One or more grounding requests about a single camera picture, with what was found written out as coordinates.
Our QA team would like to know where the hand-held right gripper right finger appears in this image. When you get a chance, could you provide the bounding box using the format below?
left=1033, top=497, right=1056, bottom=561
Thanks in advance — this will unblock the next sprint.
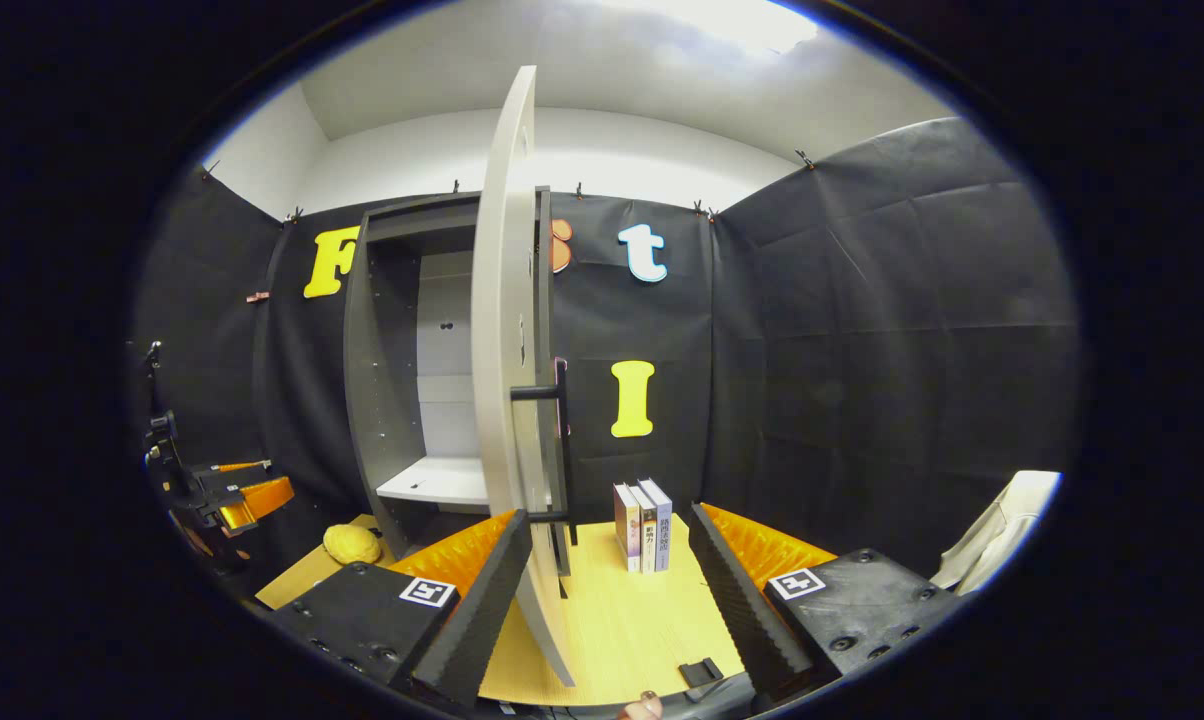
left=687, top=503, right=963, bottom=701

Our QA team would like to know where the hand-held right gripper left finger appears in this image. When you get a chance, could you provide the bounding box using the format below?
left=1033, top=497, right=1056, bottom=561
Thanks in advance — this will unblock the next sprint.
left=267, top=510, right=533, bottom=706

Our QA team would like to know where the dark grey cabinet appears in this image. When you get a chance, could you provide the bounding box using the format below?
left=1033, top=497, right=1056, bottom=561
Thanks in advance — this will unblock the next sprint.
left=344, top=187, right=555, bottom=561

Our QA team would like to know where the black door handle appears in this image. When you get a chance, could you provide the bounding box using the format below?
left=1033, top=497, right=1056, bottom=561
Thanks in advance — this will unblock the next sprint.
left=510, top=357, right=578, bottom=601

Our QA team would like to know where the beige cabinet door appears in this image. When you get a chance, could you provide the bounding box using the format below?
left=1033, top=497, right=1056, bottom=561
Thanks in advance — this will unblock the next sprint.
left=470, top=65, right=578, bottom=688

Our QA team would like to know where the yellow round toy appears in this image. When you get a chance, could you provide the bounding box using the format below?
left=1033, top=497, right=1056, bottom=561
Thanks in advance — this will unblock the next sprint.
left=323, top=523, right=384, bottom=567

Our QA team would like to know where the grey cover book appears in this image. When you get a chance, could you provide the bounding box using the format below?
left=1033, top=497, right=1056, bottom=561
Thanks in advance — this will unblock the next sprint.
left=639, top=478, right=673, bottom=572

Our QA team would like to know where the dark spine book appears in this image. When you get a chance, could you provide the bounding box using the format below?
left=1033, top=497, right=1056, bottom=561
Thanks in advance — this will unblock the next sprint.
left=630, top=485, right=659, bottom=574

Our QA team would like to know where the white cloth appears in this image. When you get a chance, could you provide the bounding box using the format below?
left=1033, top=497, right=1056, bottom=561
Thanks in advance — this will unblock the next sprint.
left=930, top=470, right=1063, bottom=596

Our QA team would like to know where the black backdrop cloth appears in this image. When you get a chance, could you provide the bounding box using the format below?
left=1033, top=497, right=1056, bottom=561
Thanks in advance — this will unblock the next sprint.
left=132, top=118, right=1081, bottom=601

